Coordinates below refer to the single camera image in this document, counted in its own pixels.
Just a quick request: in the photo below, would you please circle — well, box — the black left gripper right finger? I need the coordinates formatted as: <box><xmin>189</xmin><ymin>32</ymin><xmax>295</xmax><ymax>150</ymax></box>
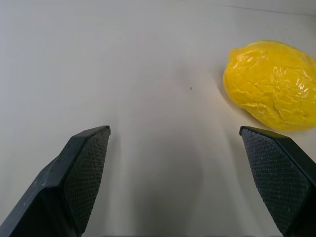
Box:
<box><xmin>238</xmin><ymin>125</ymin><xmax>316</xmax><ymax>237</ymax></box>

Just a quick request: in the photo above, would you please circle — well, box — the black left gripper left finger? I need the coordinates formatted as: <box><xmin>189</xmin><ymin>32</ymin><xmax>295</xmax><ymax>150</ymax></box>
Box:
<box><xmin>0</xmin><ymin>125</ymin><xmax>111</xmax><ymax>237</ymax></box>

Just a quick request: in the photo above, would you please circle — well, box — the yellow plastic-wrapped lemon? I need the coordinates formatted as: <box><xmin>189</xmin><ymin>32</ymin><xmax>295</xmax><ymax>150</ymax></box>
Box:
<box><xmin>222</xmin><ymin>40</ymin><xmax>316</xmax><ymax>132</ymax></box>

